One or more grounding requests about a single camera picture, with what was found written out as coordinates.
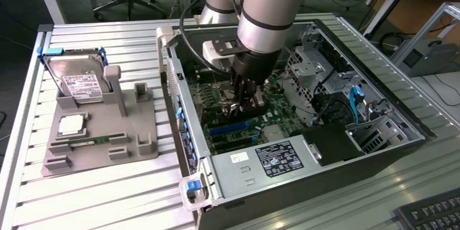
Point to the grey computer tower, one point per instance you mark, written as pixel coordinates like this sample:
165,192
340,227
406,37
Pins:
430,57

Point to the silver perforated disk bay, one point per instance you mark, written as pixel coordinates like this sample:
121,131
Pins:
380,133

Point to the blue case release latch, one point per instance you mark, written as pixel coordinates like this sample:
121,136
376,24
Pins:
192,187

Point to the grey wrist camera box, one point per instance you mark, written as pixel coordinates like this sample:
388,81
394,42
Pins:
214,57

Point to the black open PC case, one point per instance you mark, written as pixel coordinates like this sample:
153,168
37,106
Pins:
322,195

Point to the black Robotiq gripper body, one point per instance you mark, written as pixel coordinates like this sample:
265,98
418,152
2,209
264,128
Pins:
256,65

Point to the green motherboard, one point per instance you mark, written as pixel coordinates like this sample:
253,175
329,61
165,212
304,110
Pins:
284,111

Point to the silver drive cage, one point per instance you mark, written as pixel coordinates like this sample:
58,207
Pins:
302,65

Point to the black office chair base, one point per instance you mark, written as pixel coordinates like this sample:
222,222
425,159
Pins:
130,3

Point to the hard disk in blue carrier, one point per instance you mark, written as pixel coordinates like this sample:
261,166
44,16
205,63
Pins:
78,79

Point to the silver CPU chip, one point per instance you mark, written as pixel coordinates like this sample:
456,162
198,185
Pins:
72,125

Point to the black plastic air shroud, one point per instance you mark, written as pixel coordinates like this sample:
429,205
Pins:
330,143

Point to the black Nvidia graphics card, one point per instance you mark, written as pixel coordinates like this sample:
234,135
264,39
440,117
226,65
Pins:
250,115

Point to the blue expansion slot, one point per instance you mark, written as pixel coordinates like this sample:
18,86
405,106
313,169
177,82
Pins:
229,129

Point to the silver chipset heatsink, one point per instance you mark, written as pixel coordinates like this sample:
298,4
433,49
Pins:
274,133

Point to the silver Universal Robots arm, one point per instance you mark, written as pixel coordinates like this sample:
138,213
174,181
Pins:
273,3

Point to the black keyboard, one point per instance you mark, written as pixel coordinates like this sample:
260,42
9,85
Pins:
434,214

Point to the black tripod stand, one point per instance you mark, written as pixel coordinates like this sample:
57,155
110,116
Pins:
394,1

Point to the grey plastic parts rack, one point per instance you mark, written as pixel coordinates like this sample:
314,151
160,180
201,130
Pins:
104,122

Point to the aluminium profile frame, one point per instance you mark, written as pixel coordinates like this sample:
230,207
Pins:
450,7

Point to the green RAM stick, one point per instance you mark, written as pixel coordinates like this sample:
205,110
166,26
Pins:
89,140

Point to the CPU socket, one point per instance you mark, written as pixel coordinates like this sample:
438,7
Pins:
224,94

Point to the grey power supply with label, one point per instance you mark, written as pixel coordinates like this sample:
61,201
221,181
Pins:
250,176

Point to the black expansion slot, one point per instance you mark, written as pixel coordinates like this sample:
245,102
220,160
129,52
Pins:
234,144

